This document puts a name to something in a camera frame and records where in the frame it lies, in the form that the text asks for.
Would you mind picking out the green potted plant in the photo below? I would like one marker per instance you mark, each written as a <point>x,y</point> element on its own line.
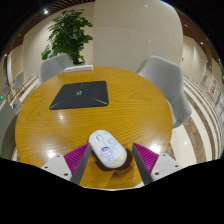
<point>68,35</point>

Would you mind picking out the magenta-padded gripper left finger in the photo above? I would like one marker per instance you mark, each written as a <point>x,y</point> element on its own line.
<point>76,158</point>

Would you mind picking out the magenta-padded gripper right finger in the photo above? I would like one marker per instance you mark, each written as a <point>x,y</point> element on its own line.
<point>146,157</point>

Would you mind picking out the white cartoon-print computer mouse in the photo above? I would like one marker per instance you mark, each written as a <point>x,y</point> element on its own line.
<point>107,149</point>

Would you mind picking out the grey-green upholstered chair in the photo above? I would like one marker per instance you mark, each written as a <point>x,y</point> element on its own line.
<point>6,130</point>

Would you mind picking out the black mouse pad green lines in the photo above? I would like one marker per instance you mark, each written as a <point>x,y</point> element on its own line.
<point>80,95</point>

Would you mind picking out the small white chair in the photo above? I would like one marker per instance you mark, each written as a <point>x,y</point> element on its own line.
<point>18,80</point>

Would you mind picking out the white power strip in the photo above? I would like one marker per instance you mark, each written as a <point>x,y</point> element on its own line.
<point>78,68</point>

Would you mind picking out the grey shell chair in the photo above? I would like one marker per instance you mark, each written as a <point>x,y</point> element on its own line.
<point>166,85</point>
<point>51,68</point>

